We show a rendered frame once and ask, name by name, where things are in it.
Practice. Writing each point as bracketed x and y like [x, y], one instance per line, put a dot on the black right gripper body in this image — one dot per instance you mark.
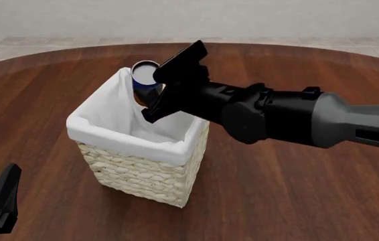
[191, 86]

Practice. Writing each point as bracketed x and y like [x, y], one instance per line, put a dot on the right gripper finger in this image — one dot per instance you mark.
[181, 60]
[161, 109]

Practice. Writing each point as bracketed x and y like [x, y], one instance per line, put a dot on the blue soup tin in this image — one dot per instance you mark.
[143, 72]

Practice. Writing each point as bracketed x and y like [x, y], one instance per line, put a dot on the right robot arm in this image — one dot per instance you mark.
[330, 118]

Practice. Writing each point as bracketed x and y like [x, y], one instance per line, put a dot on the wicker basket with white liner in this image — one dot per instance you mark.
[136, 173]

